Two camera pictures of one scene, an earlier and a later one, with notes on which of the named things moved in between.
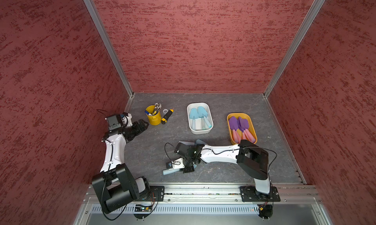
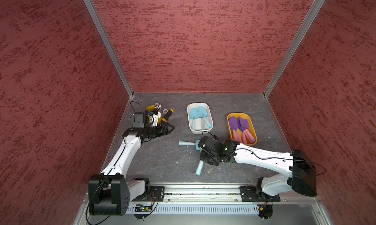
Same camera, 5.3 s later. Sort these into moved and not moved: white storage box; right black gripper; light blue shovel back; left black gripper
Moved: left black gripper; right black gripper
Not moved: white storage box; light blue shovel back
